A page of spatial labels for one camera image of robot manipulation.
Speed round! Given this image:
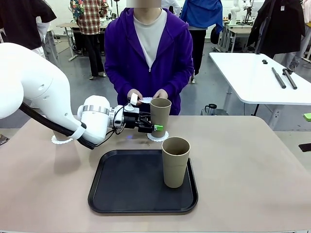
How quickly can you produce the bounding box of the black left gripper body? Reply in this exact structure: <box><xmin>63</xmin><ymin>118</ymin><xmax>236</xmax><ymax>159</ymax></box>
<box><xmin>122</xmin><ymin>112</ymin><xmax>141</xmax><ymax>129</ymax></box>

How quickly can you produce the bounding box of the wooden background desk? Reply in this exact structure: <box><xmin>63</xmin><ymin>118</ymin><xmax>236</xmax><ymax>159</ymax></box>
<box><xmin>55</xmin><ymin>22</ymin><xmax>81</xmax><ymax>61</ymax></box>

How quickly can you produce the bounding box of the grey background desk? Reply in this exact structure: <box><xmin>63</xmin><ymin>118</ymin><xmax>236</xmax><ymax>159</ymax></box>
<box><xmin>222</xmin><ymin>23</ymin><xmax>253</xmax><ymax>53</ymax></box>

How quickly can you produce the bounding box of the white scalloped paper coaster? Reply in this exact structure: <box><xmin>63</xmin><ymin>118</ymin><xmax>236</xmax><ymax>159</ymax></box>
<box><xmin>51</xmin><ymin>134</ymin><xmax>73</xmax><ymax>146</ymax></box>
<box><xmin>147</xmin><ymin>131</ymin><xmax>169</xmax><ymax>142</ymax></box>

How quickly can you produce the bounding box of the person's right hand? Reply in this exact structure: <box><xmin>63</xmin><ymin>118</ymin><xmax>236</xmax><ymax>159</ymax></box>
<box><xmin>127</xmin><ymin>89</ymin><xmax>144</xmax><ymax>106</ymax></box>

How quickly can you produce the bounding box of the person in black tee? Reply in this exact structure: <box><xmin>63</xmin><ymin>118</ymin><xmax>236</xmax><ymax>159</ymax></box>
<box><xmin>0</xmin><ymin>0</ymin><xmax>58</xmax><ymax>61</ymax></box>

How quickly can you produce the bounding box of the person's left hand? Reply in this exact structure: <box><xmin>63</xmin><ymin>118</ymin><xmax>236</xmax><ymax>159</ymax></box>
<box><xmin>153</xmin><ymin>89</ymin><xmax>169</xmax><ymax>100</ymax></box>

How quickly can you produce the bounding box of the person in plaid shirt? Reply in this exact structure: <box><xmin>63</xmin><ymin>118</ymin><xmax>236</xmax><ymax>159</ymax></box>
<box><xmin>69</xmin><ymin>0</ymin><xmax>109</xmax><ymax>80</ymax></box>

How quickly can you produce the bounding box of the person in blue jacket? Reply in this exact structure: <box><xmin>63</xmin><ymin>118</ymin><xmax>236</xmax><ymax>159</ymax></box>
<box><xmin>181</xmin><ymin>0</ymin><xmax>224</xmax><ymax>84</ymax></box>

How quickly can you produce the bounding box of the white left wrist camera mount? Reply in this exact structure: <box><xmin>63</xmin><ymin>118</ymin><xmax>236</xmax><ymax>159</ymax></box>
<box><xmin>123</xmin><ymin>92</ymin><xmax>139</xmax><ymax>114</ymax></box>

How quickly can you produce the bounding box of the person in purple hoodie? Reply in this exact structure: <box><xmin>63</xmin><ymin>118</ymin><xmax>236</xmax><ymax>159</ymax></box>
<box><xmin>104</xmin><ymin>0</ymin><xmax>194</xmax><ymax>116</ymax></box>

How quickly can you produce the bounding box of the black rod with clamp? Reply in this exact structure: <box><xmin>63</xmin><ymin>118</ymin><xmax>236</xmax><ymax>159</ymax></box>
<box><xmin>281</xmin><ymin>67</ymin><xmax>298</xmax><ymax>90</ymax></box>

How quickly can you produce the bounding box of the person's left forearm purple sleeve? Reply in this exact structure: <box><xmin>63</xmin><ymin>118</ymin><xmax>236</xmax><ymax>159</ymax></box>
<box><xmin>161</xmin><ymin>64</ymin><xmax>194</xmax><ymax>97</ymax></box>

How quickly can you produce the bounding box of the black metal rod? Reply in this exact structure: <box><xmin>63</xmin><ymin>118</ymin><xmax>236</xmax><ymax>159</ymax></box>
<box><xmin>271</xmin><ymin>67</ymin><xmax>287</xmax><ymax>89</ymax></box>

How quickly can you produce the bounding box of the person in grey trousers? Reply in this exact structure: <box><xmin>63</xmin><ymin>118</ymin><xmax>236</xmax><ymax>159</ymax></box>
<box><xmin>36</xmin><ymin>16</ymin><xmax>61</xmax><ymax>68</ymax></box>

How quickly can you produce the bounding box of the black hanging coat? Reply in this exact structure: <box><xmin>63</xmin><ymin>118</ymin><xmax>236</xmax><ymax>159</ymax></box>
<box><xmin>246</xmin><ymin>0</ymin><xmax>306</xmax><ymax>59</ymax></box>

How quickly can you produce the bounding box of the white background table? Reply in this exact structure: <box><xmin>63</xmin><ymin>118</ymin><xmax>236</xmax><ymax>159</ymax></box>
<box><xmin>208</xmin><ymin>52</ymin><xmax>311</xmax><ymax>129</ymax></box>

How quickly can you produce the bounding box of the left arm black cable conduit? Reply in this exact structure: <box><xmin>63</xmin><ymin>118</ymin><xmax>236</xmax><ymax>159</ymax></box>
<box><xmin>19</xmin><ymin>101</ymin><xmax>95</xmax><ymax>150</ymax></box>

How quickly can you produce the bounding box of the thin black cable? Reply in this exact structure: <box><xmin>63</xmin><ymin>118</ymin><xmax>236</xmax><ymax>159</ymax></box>
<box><xmin>93</xmin><ymin>106</ymin><xmax>129</xmax><ymax>148</ymax></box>

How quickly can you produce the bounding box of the person in light trousers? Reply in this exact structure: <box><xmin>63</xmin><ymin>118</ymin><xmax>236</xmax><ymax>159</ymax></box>
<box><xmin>283</xmin><ymin>0</ymin><xmax>311</xmax><ymax>71</ymax></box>

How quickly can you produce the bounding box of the black bag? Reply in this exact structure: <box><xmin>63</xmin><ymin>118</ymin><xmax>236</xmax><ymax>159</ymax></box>
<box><xmin>210</xmin><ymin>25</ymin><xmax>221</xmax><ymax>45</ymax></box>

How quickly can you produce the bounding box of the person's right forearm purple sleeve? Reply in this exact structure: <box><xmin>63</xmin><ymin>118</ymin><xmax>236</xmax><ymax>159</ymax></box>
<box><xmin>104</xmin><ymin>65</ymin><xmax>134</xmax><ymax>97</ymax></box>

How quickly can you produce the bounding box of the black plastic serving tray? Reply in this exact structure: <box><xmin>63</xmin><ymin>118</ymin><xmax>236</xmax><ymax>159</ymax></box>
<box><xmin>87</xmin><ymin>149</ymin><xmax>199</xmax><ymax>214</ymax></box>

